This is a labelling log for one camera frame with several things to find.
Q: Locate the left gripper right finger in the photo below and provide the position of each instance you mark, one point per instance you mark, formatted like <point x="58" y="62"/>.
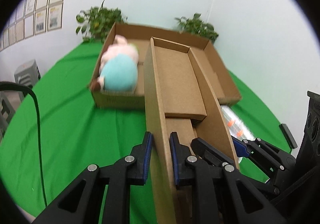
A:
<point x="221" y="194"/>

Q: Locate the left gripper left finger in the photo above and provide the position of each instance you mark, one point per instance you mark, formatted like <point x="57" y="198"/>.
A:
<point x="102" y="194"/>

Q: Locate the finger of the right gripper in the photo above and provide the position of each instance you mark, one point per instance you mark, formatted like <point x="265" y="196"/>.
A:
<point x="209" y="153"/>
<point x="241" y="147"/>

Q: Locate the green white carton box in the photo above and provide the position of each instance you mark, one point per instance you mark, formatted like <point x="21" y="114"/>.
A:
<point x="237" y="128"/>

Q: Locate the narrow cardboard insert box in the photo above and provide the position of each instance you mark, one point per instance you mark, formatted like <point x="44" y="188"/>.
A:
<point x="179" y="97"/>

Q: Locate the pink pig plush toy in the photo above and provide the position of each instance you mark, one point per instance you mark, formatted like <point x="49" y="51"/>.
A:
<point x="118" y="71"/>

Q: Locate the black phone at table edge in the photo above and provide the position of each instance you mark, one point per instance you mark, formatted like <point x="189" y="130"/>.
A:
<point x="288" y="136"/>

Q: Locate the right potted plant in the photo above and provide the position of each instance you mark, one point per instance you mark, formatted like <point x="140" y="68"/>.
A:
<point x="196" y="26"/>

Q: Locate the potted plant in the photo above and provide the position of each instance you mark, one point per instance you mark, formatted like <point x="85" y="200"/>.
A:
<point x="196" y="26"/>
<point x="95" y="23"/>

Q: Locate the large cardboard tray box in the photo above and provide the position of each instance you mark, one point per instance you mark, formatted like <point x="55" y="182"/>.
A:
<point x="219" y="77"/>

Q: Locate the grey plastic stool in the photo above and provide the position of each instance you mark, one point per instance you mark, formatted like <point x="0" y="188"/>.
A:
<point x="27" y="74"/>

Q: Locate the left potted plant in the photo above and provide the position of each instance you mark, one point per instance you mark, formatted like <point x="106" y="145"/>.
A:
<point x="95" y="23"/>

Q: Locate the framed certificates on wall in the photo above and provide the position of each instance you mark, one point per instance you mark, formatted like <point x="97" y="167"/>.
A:
<point x="31" y="18"/>

